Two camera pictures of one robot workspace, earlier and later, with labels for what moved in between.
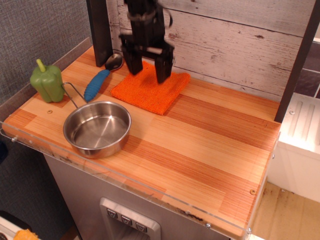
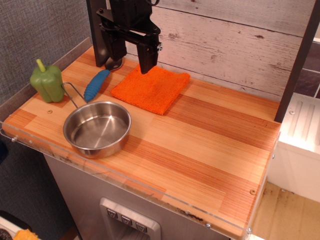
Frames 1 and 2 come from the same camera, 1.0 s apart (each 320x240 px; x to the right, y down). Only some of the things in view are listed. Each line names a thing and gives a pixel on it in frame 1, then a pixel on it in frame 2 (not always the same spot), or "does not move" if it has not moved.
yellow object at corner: x=25 y=234 does not move
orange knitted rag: x=145 y=90 does not move
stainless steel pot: x=96 y=129 does not move
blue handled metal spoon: x=113 y=62 does not move
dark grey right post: x=298 y=64 does not move
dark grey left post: x=100 y=30 does not move
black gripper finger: x=133 y=57 -> x=115 y=44
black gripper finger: x=164 y=66 -> x=148 y=56
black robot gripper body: x=147 y=38 -> x=131 y=19
